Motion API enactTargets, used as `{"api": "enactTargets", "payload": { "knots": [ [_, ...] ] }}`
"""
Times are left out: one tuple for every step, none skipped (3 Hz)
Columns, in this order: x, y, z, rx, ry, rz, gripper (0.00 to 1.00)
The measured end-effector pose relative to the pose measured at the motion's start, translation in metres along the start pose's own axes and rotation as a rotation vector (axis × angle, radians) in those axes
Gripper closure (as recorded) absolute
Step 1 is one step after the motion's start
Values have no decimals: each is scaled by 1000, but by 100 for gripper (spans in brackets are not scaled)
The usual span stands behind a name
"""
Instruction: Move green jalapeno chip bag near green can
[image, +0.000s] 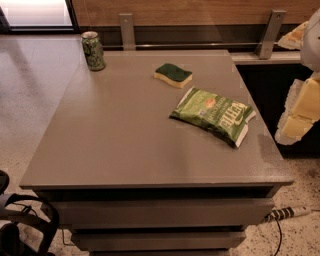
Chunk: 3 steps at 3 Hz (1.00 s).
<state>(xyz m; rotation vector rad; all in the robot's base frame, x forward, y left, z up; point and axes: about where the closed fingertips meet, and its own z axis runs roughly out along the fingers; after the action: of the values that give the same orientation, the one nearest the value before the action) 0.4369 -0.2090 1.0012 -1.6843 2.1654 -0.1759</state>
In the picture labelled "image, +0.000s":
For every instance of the black chair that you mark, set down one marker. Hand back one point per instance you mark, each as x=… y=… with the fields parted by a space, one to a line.
x=10 y=242

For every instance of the left metal rail bracket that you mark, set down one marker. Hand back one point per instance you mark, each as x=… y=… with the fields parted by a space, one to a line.
x=127 y=31

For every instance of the green and yellow sponge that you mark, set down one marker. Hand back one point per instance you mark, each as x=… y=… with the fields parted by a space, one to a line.
x=173 y=75

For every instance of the green jalapeno chip bag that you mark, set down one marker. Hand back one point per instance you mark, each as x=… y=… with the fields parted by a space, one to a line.
x=216 y=114

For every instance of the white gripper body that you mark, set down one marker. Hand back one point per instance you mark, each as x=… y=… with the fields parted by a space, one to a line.
x=312 y=46

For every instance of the grey drawer cabinet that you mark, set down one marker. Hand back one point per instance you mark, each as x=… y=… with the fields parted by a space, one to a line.
x=129 y=180

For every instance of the metal rail bracket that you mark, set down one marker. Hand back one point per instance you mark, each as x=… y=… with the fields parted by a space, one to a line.
x=265 y=47
x=127 y=31

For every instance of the right metal rail bracket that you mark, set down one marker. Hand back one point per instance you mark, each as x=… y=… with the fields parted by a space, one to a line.
x=265 y=47

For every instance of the green soda can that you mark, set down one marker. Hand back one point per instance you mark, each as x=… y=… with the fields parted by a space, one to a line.
x=93 y=50

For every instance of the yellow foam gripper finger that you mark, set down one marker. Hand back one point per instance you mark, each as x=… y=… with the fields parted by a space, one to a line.
x=302 y=111
x=293 y=40

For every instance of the horizontal metal rail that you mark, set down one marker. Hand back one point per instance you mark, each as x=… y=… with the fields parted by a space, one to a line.
x=245 y=45

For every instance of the white power strip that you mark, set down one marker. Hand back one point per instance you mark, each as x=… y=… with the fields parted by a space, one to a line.
x=286 y=213

